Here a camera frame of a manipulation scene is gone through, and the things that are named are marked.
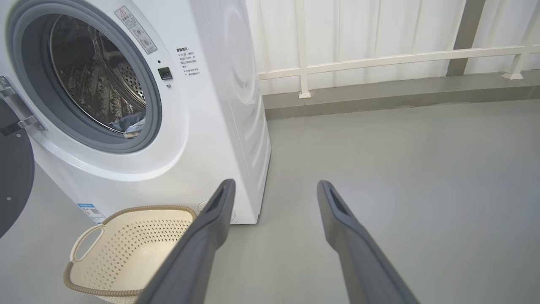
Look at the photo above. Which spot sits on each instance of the stainless steel washing machine drum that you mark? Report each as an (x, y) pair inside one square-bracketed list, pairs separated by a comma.
[(84, 71)]

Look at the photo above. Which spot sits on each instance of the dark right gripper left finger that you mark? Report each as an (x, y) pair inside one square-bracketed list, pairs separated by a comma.
[(198, 253)]

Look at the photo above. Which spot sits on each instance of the grey warning sticker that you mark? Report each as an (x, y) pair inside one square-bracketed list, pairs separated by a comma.
[(136, 29)]

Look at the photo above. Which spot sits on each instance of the white metal railing frame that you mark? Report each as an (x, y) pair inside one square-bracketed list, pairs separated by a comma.
[(379, 61)]

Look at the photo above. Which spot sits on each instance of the black door latch socket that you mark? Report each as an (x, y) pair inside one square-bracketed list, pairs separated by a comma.
[(165, 73)]

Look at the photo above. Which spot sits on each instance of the white front-load washing machine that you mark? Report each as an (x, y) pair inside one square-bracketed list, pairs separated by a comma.
[(126, 169)]

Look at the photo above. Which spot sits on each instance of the blue energy label sticker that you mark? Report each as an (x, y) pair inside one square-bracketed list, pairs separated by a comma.
[(92, 212)]

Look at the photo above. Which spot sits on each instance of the round white filter cover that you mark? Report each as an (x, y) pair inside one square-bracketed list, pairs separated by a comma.
[(203, 206)]

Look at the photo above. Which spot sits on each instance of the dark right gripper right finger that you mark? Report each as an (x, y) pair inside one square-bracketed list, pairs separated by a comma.
[(358, 257)]

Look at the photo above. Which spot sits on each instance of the metal door hinge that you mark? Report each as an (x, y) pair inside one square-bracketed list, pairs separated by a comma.
[(19, 112)]

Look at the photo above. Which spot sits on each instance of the cream perforated plastic laundry basket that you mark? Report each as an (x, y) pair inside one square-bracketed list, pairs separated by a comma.
[(135, 249)]

